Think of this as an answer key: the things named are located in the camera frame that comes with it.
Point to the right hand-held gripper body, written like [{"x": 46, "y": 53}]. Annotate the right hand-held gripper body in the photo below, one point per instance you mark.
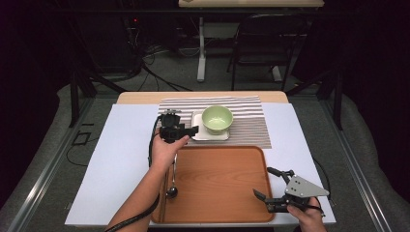
[{"x": 303, "y": 188}]

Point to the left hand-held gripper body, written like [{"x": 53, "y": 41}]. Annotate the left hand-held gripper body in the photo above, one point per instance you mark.
[{"x": 170, "y": 127}]

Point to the white square plate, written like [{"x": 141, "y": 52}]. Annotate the white square plate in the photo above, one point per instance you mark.
[{"x": 201, "y": 135}]

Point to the light green bowl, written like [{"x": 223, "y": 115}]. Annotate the light green bowl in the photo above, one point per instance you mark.
[{"x": 217, "y": 119}]

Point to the brown wooden tray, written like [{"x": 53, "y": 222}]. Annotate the brown wooden tray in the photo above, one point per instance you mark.
[{"x": 219, "y": 187}]

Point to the person's left hand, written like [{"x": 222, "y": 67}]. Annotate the person's left hand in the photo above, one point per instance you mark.
[{"x": 164, "y": 154}]

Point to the person's right hand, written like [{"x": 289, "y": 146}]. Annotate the person's right hand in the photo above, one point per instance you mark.
[{"x": 307, "y": 220}]

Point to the white table cover sheet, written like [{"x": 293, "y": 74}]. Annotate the white table cover sheet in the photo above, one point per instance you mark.
[{"x": 129, "y": 129}]

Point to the striped placemat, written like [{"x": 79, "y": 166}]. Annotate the striped placemat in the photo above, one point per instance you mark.
[{"x": 248, "y": 129}]

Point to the white-legged desk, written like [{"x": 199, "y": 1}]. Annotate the white-legged desk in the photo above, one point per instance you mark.
[{"x": 201, "y": 48}]

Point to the black metal stand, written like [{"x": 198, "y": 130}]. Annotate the black metal stand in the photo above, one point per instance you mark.
[
  {"x": 74, "y": 96},
  {"x": 336, "y": 96}
]

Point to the dark equipment with red light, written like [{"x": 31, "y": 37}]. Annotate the dark equipment with red light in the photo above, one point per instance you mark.
[{"x": 133, "y": 32}]

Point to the black folding chair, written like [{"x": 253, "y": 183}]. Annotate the black folding chair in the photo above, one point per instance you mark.
[{"x": 240, "y": 32}]

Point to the aluminium floor rail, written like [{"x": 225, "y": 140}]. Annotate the aluminium floor rail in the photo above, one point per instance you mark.
[
  {"x": 357, "y": 174},
  {"x": 45, "y": 174}
]

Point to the black floor socket frame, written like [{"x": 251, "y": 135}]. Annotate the black floor socket frame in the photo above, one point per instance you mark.
[{"x": 73, "y": 141}]

